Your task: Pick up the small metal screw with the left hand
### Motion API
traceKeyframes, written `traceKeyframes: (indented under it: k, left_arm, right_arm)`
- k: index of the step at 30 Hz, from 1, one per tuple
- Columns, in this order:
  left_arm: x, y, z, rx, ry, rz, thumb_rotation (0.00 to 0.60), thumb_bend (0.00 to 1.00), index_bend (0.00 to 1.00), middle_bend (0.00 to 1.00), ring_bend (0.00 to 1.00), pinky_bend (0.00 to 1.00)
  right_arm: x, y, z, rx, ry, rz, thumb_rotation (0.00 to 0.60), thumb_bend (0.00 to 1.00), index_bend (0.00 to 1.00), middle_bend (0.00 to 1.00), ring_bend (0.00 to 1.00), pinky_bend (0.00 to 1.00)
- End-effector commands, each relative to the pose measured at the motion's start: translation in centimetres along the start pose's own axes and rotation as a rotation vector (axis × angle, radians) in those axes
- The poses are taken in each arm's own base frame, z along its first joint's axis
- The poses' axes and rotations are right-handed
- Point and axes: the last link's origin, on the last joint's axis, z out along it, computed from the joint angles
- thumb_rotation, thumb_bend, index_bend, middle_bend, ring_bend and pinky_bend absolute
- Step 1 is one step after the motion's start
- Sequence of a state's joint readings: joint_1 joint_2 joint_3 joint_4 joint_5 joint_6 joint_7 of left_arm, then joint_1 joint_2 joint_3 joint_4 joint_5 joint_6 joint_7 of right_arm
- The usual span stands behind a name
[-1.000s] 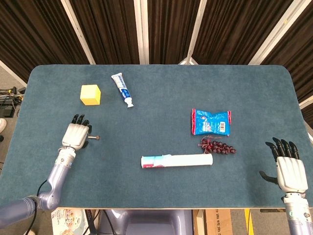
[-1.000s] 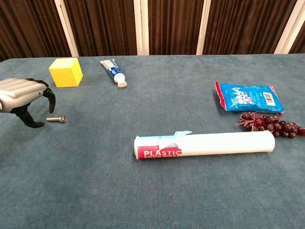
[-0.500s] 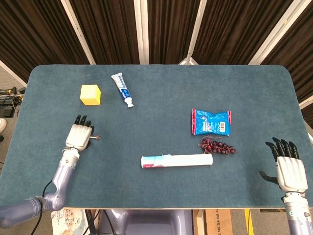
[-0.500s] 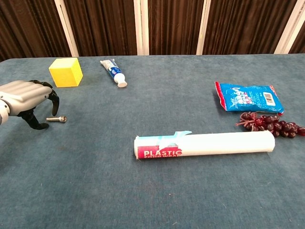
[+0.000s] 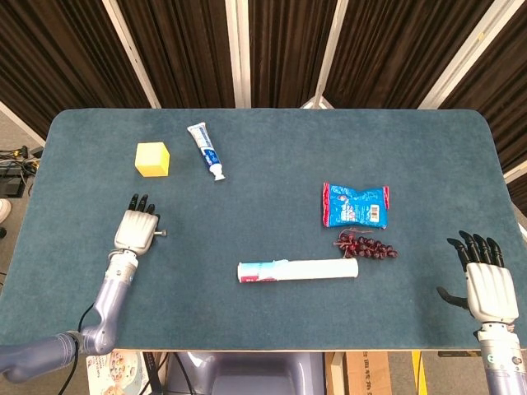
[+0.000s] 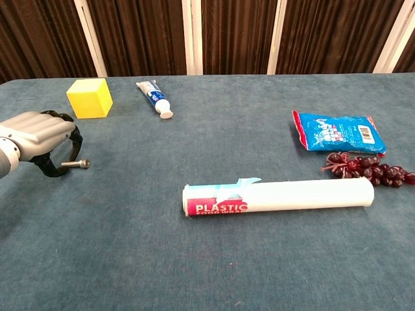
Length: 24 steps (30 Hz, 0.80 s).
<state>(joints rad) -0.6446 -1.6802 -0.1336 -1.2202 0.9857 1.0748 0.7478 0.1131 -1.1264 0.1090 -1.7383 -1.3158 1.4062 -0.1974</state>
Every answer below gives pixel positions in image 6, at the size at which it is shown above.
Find silver metal bolt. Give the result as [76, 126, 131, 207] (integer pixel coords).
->
[60, 158, 91, 170]

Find plastic food wrap roll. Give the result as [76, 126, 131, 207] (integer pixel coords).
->
[182, 177, 375, 218]

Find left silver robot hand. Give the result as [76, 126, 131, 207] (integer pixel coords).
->
[0, 109, 84, 178]

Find dark red grape bunch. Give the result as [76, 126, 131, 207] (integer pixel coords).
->
[320, 152, 415, 189]

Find yellow cube block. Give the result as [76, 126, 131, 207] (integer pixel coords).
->
[65, 78, 114, 120]

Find blue snack bag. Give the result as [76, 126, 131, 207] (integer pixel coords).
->
[292, 110, 388, 158]

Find brown pleated curtain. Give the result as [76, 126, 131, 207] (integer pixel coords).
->
[0, 0, 415, 85]

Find white vertical frame post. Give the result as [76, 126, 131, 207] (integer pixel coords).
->
[372, 0, 415, 74]
[73, 0, 108, 78]
[266, 0, 289, 76]
[181, 0, 204, 76]

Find blue white toothpaste tube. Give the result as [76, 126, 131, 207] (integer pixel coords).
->
[136, 80, 174, 120]

